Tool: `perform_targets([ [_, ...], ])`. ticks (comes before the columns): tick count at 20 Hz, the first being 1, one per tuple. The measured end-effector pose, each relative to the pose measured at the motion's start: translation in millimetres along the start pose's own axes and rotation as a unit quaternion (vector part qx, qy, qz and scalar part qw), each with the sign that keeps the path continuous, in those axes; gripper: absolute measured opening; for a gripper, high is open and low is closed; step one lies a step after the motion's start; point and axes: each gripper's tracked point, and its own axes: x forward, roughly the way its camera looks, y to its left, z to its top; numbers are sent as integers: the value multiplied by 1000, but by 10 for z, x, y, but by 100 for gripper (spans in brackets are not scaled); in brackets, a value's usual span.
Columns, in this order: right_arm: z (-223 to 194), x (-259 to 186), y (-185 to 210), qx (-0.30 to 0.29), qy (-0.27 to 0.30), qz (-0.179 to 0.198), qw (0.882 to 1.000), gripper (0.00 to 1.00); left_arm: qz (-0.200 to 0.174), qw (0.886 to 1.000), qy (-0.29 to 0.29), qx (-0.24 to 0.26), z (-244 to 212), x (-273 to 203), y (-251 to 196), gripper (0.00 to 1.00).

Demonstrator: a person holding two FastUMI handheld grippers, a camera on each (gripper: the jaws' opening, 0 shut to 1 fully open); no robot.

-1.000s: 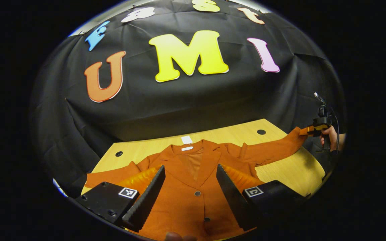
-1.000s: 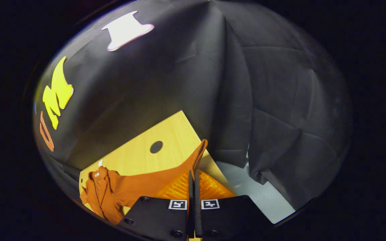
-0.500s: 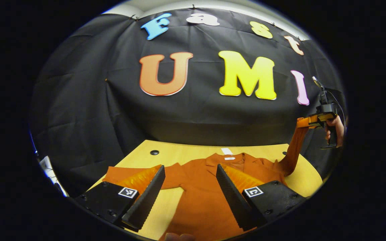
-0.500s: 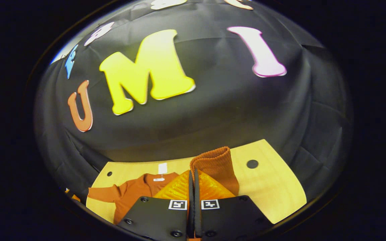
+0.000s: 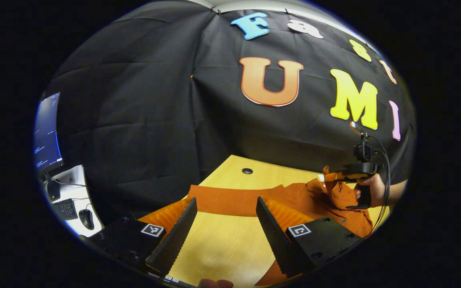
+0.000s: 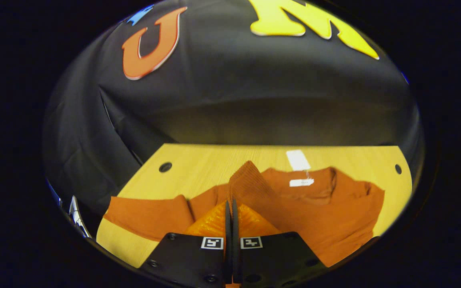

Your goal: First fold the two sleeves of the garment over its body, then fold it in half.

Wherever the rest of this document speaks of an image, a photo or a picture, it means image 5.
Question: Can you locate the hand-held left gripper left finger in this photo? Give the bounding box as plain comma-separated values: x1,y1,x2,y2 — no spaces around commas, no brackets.
88,197,198,277

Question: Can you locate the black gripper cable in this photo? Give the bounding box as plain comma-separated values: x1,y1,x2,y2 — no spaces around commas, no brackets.
369,135,392,234

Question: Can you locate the white desk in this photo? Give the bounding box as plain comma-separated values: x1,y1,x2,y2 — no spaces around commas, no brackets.
44,165,105,237

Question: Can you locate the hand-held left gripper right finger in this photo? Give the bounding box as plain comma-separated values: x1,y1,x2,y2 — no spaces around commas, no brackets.
255,196,363,278

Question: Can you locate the orange corduroy shirt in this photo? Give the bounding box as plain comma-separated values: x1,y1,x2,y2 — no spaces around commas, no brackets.
186,166,375,286

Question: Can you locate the black computer mouse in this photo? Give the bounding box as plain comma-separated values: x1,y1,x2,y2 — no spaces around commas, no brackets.
79,209,94,230

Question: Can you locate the black backdrop cloth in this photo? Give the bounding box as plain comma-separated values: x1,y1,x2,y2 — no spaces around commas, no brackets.
40,0,417,220

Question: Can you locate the black keyboard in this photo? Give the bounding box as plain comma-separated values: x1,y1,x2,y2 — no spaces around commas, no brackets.
52,199,78,220

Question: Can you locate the computer monitor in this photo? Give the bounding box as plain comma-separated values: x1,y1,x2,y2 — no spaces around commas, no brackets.
34,92,64,202

